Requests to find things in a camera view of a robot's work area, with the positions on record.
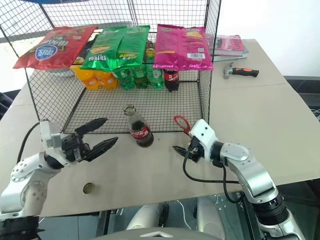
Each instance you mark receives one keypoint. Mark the grey rounded shell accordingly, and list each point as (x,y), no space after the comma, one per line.
(145,217)
(210,217)

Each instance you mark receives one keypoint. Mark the plastic cola bottle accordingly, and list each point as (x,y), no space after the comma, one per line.
(171,80)

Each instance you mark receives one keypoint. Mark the orange soda plastic bottle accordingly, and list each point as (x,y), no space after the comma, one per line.
(108,81)
(90,81)

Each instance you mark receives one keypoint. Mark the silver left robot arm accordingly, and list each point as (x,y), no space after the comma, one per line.
(25,180)

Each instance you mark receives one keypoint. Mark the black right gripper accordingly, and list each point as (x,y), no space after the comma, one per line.
(195,151)

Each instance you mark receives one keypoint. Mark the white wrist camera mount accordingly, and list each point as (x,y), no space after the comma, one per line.
(202,132)
(46,132)

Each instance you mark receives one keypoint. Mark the glass cola bottle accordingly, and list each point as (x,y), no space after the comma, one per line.
(140,132)

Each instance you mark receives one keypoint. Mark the grey curved body panel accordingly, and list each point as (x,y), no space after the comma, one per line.
(155,236)

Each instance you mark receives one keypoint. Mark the metal bottle cap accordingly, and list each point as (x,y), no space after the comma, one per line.
(89,188)

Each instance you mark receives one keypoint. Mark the green soda plastic bottle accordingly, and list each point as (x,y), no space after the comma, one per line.
(140,78)
(123,80)
(155,78)

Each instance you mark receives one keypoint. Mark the grey book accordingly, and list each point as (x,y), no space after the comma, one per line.
(225,59)

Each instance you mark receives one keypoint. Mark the pink cover book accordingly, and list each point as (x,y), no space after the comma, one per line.
(230,42)

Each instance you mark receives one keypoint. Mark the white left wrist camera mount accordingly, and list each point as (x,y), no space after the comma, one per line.
(46,132)

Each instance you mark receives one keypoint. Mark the red chips bag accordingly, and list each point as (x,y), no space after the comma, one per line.
(55,47)

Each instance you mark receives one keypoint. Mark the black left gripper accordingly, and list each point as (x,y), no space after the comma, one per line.
(72,147)

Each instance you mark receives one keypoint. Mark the green chips bag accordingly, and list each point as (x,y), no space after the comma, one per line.
(100,50)
(135,45)

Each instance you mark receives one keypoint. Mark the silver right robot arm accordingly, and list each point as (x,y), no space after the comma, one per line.
(257,175)

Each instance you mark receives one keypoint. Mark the red bottle opener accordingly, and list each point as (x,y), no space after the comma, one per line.
(180,122)

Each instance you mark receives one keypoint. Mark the pink chips bag with barcode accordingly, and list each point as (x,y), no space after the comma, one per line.
(197,47)

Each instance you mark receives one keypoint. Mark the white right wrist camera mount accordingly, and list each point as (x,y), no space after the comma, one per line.
(202,132)

